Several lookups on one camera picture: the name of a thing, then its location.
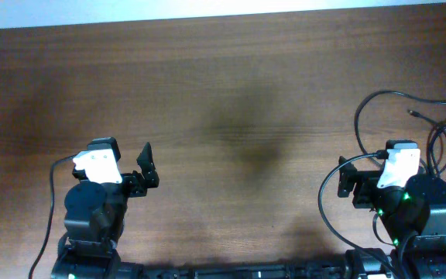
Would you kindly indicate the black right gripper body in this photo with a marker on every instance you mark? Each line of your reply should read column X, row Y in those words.
column 366, row 191

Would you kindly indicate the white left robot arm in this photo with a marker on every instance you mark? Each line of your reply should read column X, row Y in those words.
column 95, row 211

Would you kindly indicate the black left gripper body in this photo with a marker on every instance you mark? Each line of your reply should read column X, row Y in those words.
column 132, row 184

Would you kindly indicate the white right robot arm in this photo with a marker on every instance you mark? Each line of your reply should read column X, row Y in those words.
column 414, row 216

